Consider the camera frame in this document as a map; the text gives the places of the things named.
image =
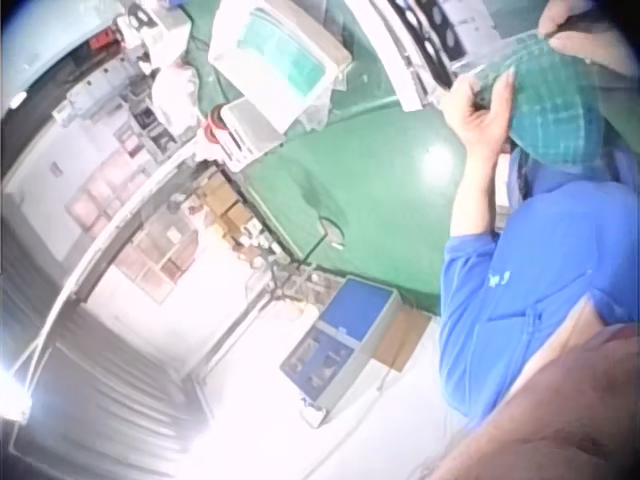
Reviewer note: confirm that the person's left hand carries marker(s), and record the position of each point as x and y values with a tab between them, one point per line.
475	117

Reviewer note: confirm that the person's right hand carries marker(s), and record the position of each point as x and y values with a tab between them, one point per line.
590	25

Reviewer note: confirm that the person's right fingers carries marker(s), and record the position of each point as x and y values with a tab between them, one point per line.
552	22

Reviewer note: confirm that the green gridded flexible sheet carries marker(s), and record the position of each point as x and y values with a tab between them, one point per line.
555	105

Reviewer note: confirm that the white tray with black rings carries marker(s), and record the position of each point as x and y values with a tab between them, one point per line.
425	45

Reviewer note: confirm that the green table mat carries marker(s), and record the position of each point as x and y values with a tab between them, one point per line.
380	190

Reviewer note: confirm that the clear plastic box green contents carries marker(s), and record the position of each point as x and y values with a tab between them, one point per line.
280	55

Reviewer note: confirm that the white flat box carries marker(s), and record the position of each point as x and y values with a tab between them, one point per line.
255	125

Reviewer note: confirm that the brown cardboard sheet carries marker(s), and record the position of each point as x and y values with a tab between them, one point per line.
405	340

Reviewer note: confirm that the red tape roll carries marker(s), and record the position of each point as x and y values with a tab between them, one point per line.
216	124

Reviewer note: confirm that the shelf with brown cartons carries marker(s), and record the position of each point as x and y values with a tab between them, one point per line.
225	205

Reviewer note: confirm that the blue and grey machine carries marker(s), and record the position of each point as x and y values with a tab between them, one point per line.
345	340

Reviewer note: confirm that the white plastic bag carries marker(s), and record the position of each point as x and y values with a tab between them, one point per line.
175	95

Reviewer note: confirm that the cluttered equipment rack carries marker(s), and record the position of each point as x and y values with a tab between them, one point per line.
125	55

